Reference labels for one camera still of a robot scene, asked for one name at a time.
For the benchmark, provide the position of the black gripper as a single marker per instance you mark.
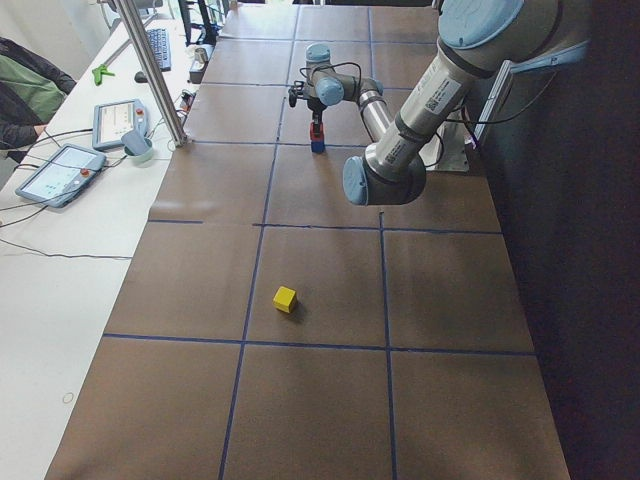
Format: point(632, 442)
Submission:
point(316, 108)

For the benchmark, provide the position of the red wooden cube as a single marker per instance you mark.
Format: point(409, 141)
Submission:
point(316, 133)

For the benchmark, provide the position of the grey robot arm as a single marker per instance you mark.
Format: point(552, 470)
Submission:
point(474, 39)

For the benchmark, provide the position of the orange black connector board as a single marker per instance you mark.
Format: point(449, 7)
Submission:
point(186, 100)

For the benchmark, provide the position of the small metal cup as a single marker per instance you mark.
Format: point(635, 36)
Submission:
point(201, 55)

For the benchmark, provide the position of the light blue tape roll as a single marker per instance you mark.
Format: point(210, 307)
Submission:
point(137, 147)

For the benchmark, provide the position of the black computer keyboard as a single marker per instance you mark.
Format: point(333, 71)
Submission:
point(159, 41)

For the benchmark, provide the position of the black computer mouse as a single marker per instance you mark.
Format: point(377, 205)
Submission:
point(140, 77)

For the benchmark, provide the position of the yellow wooden cube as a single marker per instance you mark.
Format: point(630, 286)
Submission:
point(285, 299)

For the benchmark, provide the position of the far teach pendant tablet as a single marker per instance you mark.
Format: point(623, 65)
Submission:
point(111, 121)

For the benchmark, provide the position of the teach pendant tablet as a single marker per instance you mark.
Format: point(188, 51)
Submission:
point(111, 121)
point(61, 178)

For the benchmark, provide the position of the green plastic clamp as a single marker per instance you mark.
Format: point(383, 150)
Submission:
point(100, 72)

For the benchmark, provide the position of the near teach pendant tablet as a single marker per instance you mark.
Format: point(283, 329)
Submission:
point(61, 178)

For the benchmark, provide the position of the person in dark jacket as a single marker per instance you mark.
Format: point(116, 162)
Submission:
point(32, 91)

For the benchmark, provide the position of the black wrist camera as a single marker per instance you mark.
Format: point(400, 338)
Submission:
point(296, 92)

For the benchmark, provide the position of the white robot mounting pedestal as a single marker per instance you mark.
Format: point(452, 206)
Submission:
point(446, 152)

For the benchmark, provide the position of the aluminium frame post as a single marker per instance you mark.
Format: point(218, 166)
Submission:
point(137, 34)

